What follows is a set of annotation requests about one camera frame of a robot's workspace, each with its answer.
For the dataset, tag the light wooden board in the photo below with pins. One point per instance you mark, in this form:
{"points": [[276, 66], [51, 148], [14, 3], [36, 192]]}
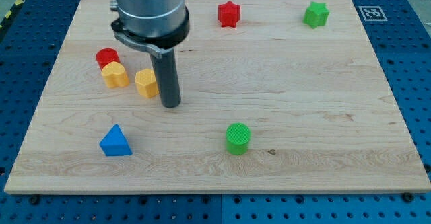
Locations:
{"points": [[322, 116]]}

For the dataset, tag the black clamp mount ring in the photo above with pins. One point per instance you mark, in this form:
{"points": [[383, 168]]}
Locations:
{"points": [[155, 46]]}

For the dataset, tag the green star block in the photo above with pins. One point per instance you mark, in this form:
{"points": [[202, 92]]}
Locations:
{"points": [[316, 14]]}

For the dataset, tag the yellow heart block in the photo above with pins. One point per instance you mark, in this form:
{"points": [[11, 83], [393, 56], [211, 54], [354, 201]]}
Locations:
{"points": [[114, 75]]}

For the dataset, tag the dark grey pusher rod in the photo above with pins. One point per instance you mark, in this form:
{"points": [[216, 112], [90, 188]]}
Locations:
{"points": [[164, 66]]}

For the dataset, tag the red cylinder block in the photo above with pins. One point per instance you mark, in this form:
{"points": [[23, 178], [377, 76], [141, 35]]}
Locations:
{"points": [[105, 56]]}

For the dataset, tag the yellow pentagon block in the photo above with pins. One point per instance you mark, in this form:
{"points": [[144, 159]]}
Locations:
{"points": [[146, 84]]}

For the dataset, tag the white fiducial marker tag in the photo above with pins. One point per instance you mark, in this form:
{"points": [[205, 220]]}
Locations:
{"points": [[372, 13]]}

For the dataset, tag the blue triangle block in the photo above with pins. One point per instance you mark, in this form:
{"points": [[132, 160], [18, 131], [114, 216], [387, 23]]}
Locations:
{"points": [[115, 143]]}

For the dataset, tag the red star block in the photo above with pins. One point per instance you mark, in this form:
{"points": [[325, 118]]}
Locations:
{"points": [[229, 14]]}

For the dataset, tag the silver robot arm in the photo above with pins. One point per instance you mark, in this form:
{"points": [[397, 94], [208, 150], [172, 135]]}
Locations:
{"points": [[154, 27]]}

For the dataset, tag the green cylinder block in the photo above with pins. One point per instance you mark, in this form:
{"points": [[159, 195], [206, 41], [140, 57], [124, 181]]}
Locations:
{"points": [[238, 136]]}

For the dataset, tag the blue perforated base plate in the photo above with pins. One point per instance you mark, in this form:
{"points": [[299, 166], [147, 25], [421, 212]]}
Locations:
{"points": [[28, 53]]}

